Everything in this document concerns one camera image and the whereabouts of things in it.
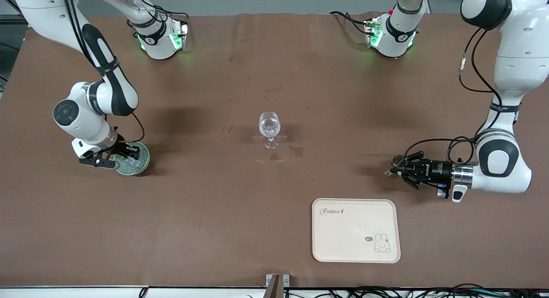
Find metal bracket with brown post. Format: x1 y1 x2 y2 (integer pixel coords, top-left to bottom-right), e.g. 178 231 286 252
265 274 290 298

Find base connector box green light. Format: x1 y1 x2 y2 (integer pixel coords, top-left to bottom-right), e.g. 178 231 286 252
171 21 188 51
365 18 382 48

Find black cable bundle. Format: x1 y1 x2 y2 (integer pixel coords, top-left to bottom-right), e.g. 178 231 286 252
283 283 549 298

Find clear wine glass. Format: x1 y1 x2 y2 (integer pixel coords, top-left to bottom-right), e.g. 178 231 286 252
258 111 281 149

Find green ceramic bowl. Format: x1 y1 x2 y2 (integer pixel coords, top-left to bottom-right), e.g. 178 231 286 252
112 141 151 176

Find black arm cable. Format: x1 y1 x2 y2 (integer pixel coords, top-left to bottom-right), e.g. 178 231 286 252
62 0 146 143
403 27 509 166

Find pile of clear ice cubes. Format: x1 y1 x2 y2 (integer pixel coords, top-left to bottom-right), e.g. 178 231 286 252
120 157 143 172

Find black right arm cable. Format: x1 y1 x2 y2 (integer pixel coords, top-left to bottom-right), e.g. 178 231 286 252
62 0 146 143

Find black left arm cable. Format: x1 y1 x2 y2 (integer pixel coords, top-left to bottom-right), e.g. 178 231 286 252
403 27 509 166

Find silver metal jigger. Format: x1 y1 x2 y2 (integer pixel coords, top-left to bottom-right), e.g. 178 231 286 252
385 155 407 177

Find brown table cover mat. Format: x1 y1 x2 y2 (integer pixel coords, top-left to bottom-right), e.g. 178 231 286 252
0 12 549 289

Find cream tray with rabbit print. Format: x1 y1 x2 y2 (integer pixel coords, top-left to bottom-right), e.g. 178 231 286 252
312 198 401 264

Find black base cable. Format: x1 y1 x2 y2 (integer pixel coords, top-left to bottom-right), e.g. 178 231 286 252
152 4 189 22
329 11 370 33

